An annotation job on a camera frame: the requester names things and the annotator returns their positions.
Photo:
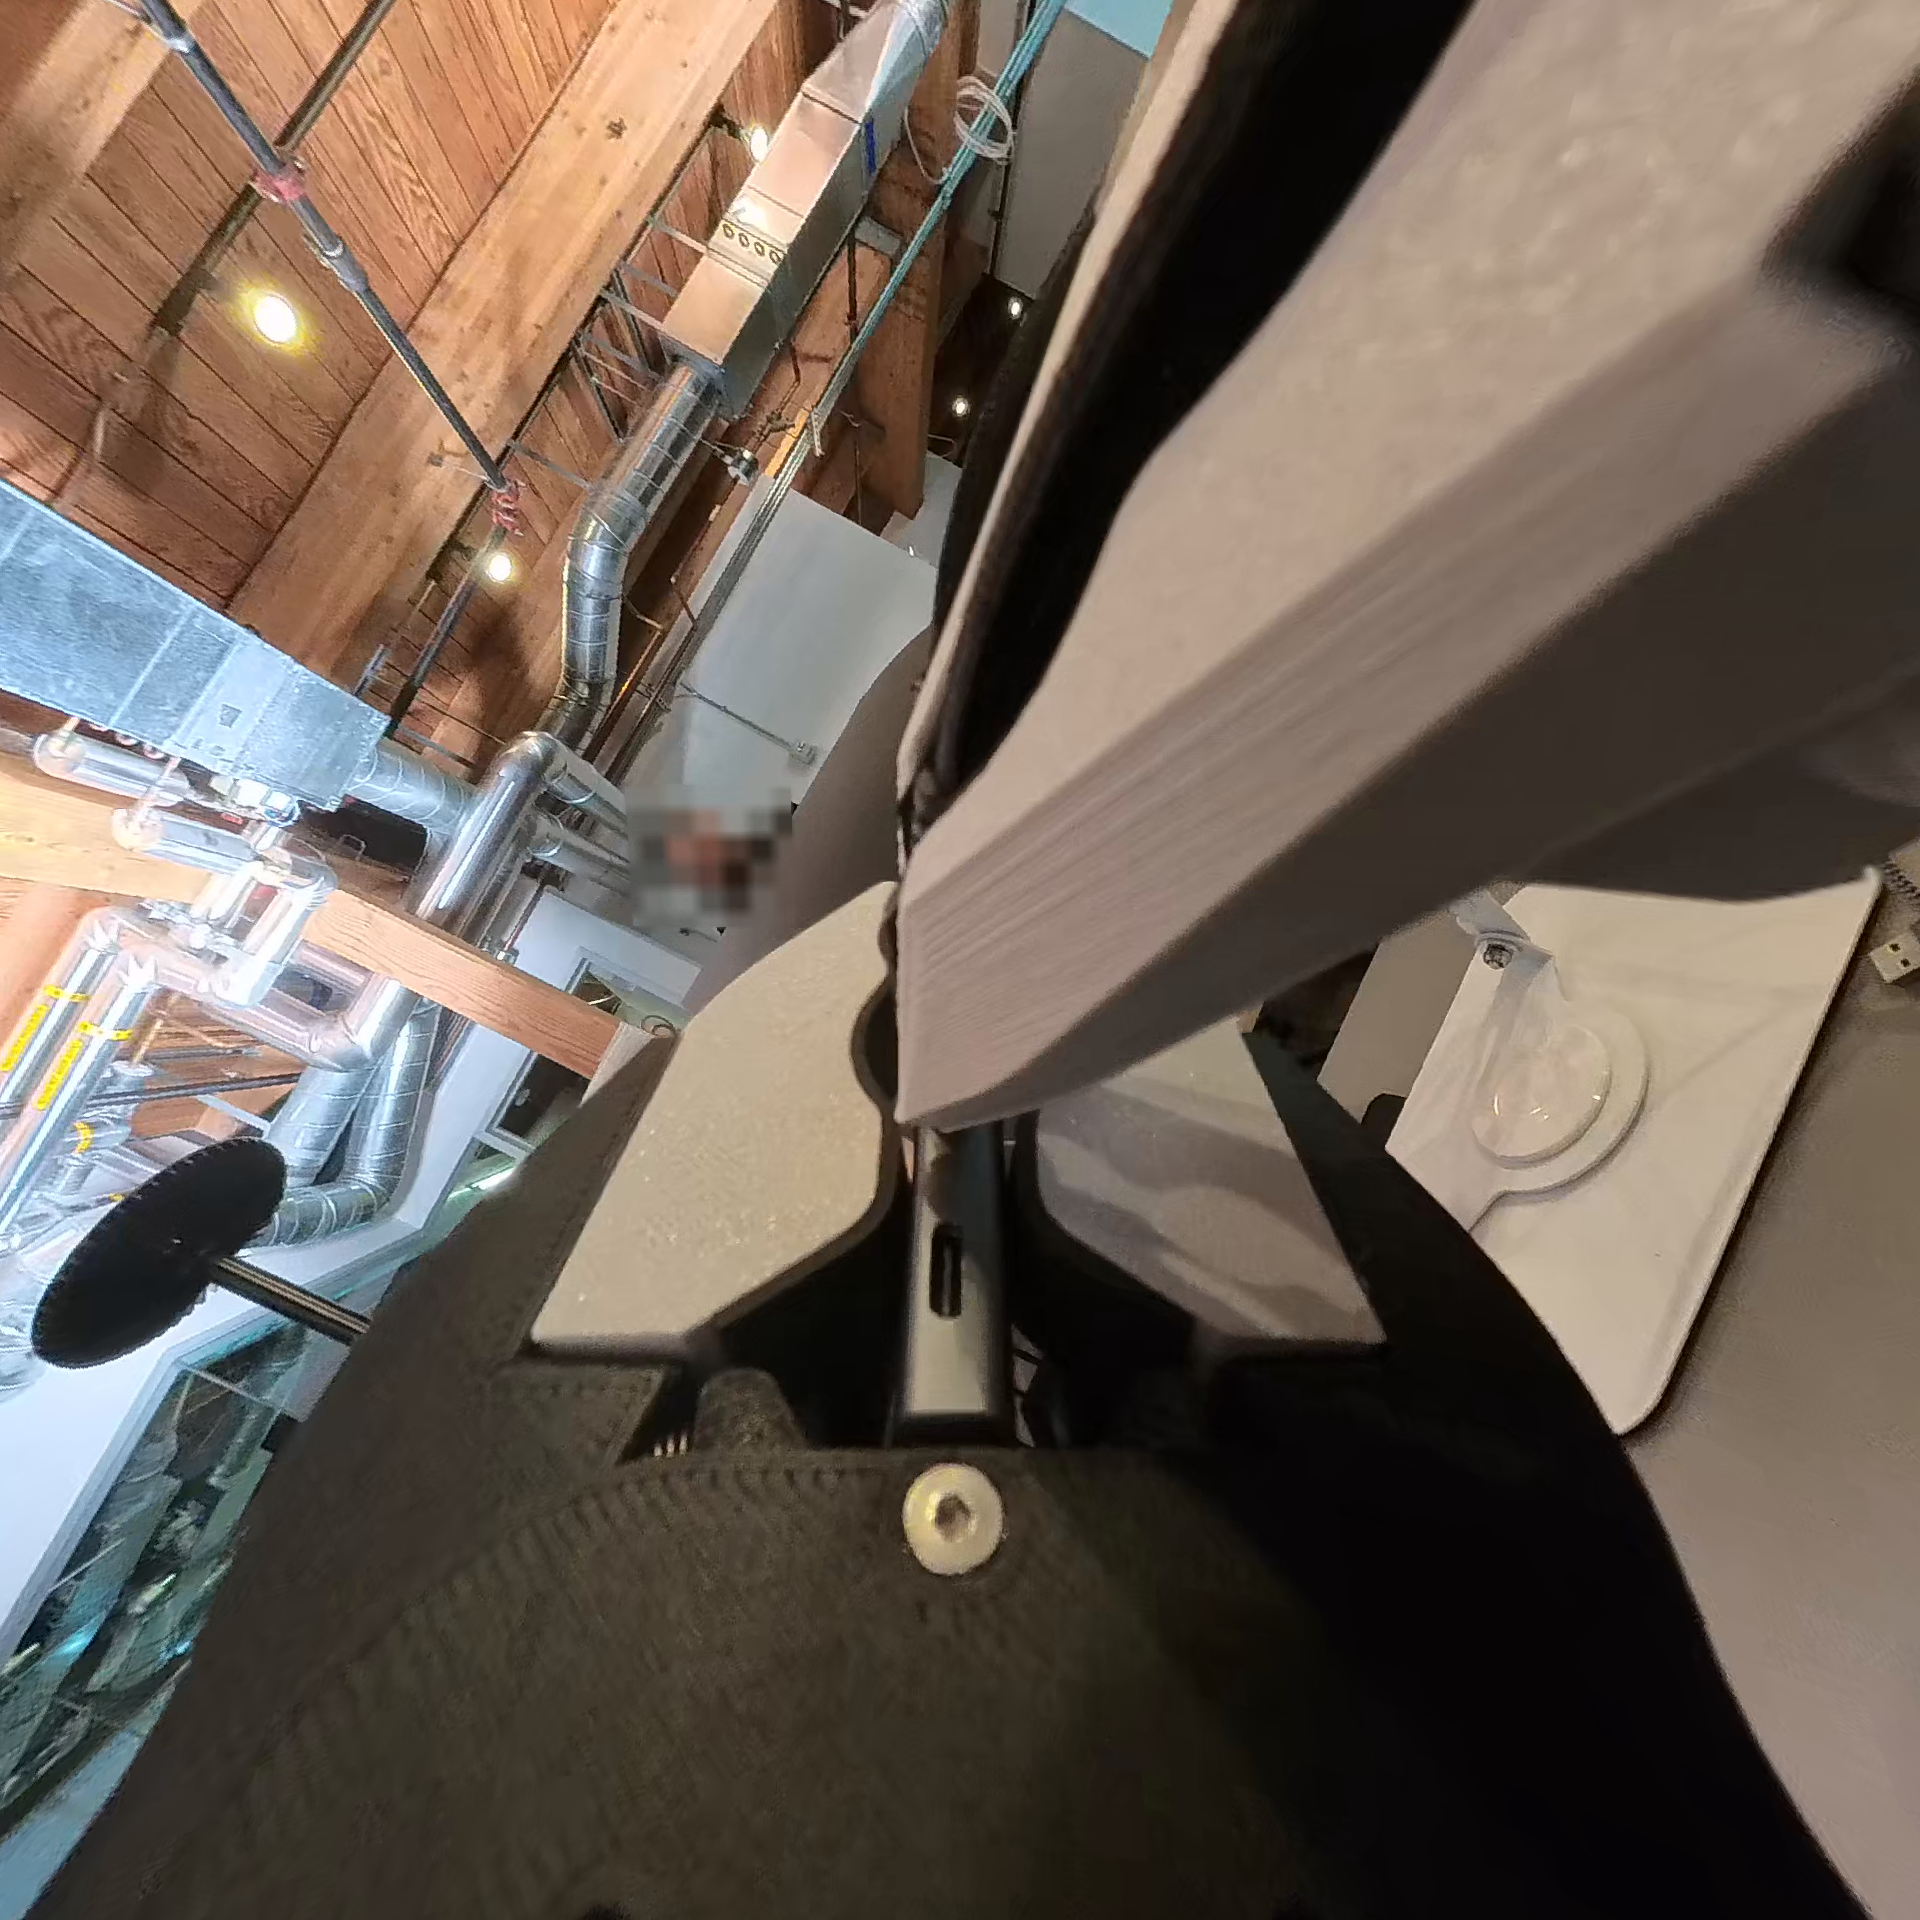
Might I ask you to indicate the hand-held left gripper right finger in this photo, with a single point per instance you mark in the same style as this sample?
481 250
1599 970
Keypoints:
1200 1201

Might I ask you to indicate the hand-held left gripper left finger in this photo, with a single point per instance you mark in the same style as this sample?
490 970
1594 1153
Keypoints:
721 1171

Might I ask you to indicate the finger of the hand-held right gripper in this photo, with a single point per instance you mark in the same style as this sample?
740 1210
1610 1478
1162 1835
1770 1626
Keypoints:
1441 540
1158 124

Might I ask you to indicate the grey usb hub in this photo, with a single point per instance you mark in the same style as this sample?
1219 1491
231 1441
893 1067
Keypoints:
955 1275

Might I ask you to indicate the wooden beam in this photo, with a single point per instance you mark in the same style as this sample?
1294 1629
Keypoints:
391 963

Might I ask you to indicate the black round-base pole stand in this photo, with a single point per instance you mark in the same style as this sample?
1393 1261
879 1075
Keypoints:
153 1261

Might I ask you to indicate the silver ceiling duct pipes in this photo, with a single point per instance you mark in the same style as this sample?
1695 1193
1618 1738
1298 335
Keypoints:
180 660

